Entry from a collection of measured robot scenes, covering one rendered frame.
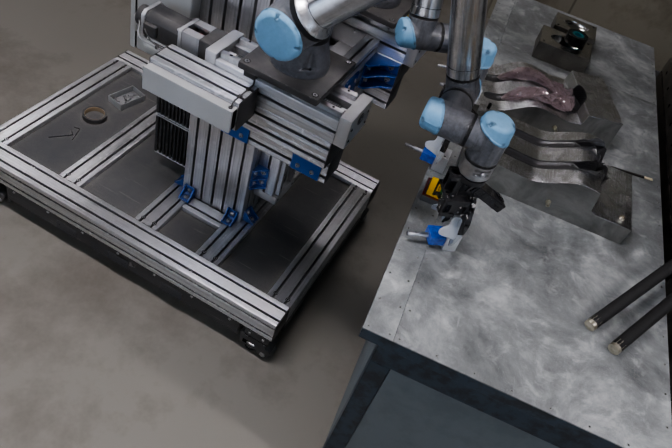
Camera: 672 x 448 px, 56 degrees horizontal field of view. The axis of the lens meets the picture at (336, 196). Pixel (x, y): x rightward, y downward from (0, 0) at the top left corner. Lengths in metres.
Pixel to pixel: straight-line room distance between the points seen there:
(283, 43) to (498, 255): 0.76
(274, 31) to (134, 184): 1.18
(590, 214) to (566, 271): 0.20
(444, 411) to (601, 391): 0.35
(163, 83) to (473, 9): 0.77
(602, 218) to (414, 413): 0.74
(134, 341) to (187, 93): 0.95
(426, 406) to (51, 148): 1.64
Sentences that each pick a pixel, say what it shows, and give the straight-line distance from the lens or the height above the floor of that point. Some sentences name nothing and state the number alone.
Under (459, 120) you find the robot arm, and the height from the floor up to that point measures 1.17.
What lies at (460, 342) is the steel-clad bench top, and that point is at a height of 0.80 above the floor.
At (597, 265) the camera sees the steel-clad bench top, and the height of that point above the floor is 0.80.
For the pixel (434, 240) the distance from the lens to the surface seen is 1.59.
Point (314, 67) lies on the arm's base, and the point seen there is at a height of 1.07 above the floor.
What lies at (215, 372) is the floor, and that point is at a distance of 2.20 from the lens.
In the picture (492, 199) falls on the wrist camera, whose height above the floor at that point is 0.99.
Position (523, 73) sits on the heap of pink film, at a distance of 2.22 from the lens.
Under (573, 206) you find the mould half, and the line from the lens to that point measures 1.86.
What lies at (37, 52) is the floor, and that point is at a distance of 3.39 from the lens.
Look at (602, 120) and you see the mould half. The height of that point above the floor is 0.90.
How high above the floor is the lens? 1.92
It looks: 43 degrees down
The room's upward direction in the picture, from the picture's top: 19 degrees clockwise
